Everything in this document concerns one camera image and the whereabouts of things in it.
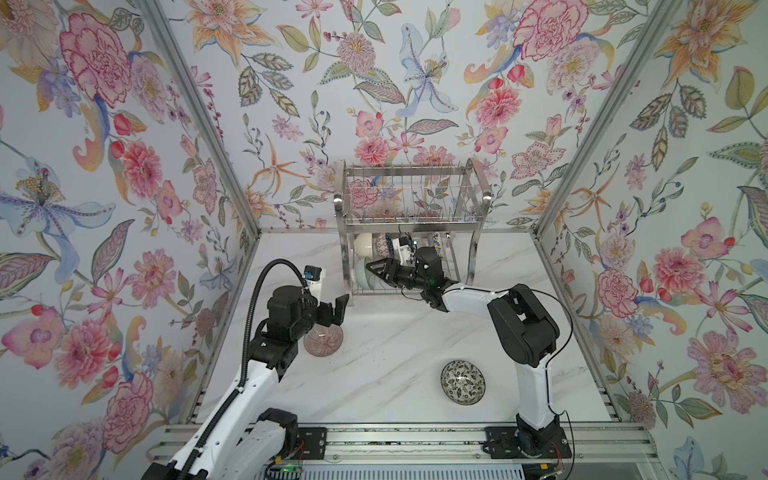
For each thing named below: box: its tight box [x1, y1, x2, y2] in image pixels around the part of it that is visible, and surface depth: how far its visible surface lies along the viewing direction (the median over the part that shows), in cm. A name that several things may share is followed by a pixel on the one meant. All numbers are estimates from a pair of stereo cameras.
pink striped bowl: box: [303, 323, 343, 357], surface depth 92 cm
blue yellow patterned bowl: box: [432, 231, 443, 257], surface depth 103 cm
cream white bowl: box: [354, 232, 373, 259], surface depth 103 cm
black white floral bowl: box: [441, 359, 486, 406], surface depth 84 cm
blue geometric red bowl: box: [375, 232, 395, 258], surface depth 103 cm
